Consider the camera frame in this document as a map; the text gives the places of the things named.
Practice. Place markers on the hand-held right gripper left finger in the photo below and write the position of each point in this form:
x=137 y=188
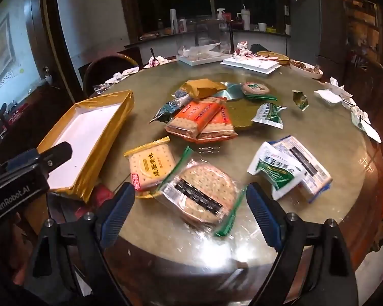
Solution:
x=119 y=212

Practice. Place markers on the small clear wrapper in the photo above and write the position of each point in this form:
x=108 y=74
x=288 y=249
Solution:
x=102 y=86

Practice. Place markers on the white paper roll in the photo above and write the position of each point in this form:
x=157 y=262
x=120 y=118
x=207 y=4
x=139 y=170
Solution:
x=173 y=20

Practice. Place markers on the teal foil wrapper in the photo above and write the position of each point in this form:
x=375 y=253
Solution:
x=228 y=94

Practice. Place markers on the pile of white napkins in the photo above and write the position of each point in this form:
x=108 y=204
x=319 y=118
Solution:
x=344 y=97

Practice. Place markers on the orange cracker packet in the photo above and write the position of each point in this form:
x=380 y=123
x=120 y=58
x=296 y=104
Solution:
x=191 y=116
x=219 y=124

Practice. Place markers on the dark blue green snack packet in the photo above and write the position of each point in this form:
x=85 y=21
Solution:
x=169 y=110

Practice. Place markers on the large white green snack packet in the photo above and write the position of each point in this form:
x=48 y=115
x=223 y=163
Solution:
x=273 y=170

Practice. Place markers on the clear round cracker packet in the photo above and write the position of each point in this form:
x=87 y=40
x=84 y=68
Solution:
x=201 y=194

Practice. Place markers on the white cup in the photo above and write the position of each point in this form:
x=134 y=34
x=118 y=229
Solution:
x=262 y=27

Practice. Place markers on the white paper napkin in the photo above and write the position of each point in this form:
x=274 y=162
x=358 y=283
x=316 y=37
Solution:
x=123 y=73

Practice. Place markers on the white tray clear lid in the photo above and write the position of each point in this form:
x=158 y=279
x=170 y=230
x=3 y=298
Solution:
x=198 y=55

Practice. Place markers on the round pastry packet green label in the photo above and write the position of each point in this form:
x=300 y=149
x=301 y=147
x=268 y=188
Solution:
x=255 y=88

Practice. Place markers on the yellow brown snack bag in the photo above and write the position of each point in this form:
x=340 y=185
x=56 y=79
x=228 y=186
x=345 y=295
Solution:
x=201 y=87

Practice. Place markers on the blue white cracker packet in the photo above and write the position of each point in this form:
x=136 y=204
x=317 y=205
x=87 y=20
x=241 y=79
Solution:
x=308 y=162

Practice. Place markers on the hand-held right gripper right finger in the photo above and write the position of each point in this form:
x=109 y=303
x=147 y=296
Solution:
x=263 y=216

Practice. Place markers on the white tumbler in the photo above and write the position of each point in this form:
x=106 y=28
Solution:
x=245 y=19

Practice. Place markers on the plate of food scraps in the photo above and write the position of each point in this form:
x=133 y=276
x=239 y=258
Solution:
x=306 y=68

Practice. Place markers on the framed wall picture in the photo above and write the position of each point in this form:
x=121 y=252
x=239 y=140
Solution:
x=0 y=57

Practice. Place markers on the yellow bowl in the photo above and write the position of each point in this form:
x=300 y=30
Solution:
x=274 y=56

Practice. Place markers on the wooden shelf unit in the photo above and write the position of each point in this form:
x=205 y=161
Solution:
x=365 y=47

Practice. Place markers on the gold cardboard box white inside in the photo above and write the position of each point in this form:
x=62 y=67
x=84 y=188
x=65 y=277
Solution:
x=83 y=134

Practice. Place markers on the white red container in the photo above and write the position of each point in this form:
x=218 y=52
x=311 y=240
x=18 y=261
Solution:
x=183 y=25

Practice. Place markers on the crumpled white red tissue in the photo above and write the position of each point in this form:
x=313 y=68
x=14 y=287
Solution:
x=243 y=49

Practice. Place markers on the white spray bottle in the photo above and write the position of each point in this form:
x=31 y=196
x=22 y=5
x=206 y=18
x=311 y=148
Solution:
x=221 y=17

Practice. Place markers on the small white green snack packet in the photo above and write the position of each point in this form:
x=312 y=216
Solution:
x=268 y=116

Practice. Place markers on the yellow square cracker packet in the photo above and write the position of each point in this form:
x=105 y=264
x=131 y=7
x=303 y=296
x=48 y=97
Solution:
x=150 y=165

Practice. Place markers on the torn green wrapper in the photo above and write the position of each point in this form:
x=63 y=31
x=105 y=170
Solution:
x=300 y=100

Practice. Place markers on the flat white box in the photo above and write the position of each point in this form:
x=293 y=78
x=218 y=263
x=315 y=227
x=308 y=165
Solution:
x=250 y=63

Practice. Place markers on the grey refrigerator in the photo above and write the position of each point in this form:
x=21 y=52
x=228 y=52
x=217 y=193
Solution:
x=316 y=19

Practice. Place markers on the plate with red tissue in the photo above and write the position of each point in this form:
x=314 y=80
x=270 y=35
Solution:
x=155 y=61

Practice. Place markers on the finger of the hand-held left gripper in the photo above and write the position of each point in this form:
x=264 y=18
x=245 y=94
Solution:
x=56 y=155

